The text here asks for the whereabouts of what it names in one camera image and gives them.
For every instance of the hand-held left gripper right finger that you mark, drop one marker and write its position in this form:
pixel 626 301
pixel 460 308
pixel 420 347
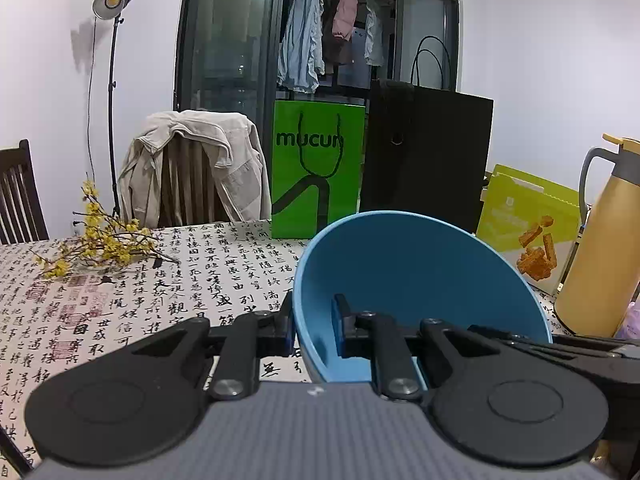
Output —
pixel 341 332

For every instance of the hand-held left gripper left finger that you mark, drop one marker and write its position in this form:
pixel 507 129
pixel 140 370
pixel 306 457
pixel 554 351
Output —
pixel 288 330

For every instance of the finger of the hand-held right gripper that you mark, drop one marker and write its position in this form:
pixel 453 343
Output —
pixel 575 350

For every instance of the blue bowl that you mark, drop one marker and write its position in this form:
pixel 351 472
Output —
pixel 410 270

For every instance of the purple tissue pack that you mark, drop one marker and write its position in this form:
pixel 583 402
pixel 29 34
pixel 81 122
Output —
pixel 632 322

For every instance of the yellow thermos jug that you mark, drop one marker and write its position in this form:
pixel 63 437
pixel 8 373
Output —
pixel 605 260

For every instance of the green paper bag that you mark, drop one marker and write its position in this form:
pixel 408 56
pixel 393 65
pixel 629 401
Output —
pixel 345 200

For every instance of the yellow-green snack box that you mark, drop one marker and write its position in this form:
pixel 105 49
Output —
pixel 505 210

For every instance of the beige jacket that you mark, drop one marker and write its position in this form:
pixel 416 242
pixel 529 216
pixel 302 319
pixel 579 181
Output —
pixel 240 160

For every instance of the dark wooden chair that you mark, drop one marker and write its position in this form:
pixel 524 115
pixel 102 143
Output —
pixel 20 195
pixel 185 185

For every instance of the black paper bag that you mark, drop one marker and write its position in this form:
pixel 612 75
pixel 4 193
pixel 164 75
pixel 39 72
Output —
pixel 430 160

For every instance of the yellow flower branch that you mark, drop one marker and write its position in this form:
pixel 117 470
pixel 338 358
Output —
pixel 92 207

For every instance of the light blue hanging shirt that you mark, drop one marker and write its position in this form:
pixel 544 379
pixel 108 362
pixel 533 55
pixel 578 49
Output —
pixel 300 40

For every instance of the white hanging garment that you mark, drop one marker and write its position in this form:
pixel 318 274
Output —
pixel 374 35

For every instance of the dark framed glass door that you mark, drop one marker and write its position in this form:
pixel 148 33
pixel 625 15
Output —
pixel 225 35

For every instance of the pink hanging jacket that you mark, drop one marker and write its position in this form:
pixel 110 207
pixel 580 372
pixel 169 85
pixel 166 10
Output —
pixel 346 15

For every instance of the studio light on stand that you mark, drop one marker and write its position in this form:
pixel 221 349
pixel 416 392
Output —
pixel 107 2

